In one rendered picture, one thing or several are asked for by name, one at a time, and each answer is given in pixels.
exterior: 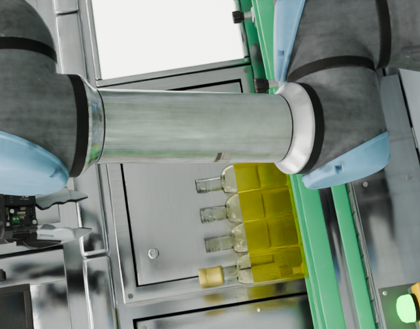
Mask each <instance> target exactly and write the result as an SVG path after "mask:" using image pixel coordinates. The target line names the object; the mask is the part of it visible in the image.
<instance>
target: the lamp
mask: <svg viewBox="0 0 420 329"><path fill-rule="evenodd" d="M396 309H397V312H398V316H399V317H400V318H401V320H402V321H404V322H419V321H420V307H419V302H418V300H417V297H416V295H415V294H414V293H412V294H407V295H403V296H401V297H400V298H398V300H397V304H396Z"/></svg>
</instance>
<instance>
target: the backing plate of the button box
mask: <svg viewBox="0 0 420 329"><path fill-rule="evenodd" d="M415 284H416V283H410V284H405V285H398V286H393V287H385V288H381V289H378V292H379V296H380V301H381V306H382V310H383V316H384V319H385V325H386V329H417V328H416V325H415V322H404V321H402V320H401V318H400V317H399V316H398V312H397V309H396V304H397V300H398V298H400V297H401V296H403V295H407V294H408V289H409V288H410V287H412V286H413V285H415Z"/></svg>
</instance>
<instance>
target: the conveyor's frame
mask: <svg viewBox="0 0 420 329"><path fill-rule="evenodd" d="M376 76H377V79H378V85H379V89H380V96H381V102H382V106H383V112H384V116H385V122H386V126H387V130H388V131H389V136H388V137H389V145H390V150H391V158H390V161H389V162H388V164H387V165H386V166H385V167H384V168H382V169H381V170H379V171H378V172H376V173H373V174H371V175H369V176H366V177H364V178H361V179H358V180H355V181H351V182H349V188H350V191H351V197H352V201H353V206H354V210H355V215H356V219H357V224H358V228H359V234H360V237H361V243H362V247H363V252H364V258H365V261H366V267H367V271H368V276H369V280H370V286H371V289H372V295H373V299H374V304H375V308H376V313H377V317H378V323H379V326H380V329H386V325H385V319H384V316H383V310H382V306H381V301H380V296H379V292H378V289H381V288H385V287H393V286H398V285H405V284H410V283H418V282H420V166H419V160H418V157H417V152H416V151H417V149H418V145H417V140H416V137H415V131H414V128H413V127H410V122H409V119H408V114H407V111H406V106H405V103H404V98H403V94H402V90H401V86H400V82H399V78H398V75H397V74H396V75H390V76H383V71H382V68H380V69H376ZM378 323H377V324H378ZM375 325H376V324H375Z"/></svg>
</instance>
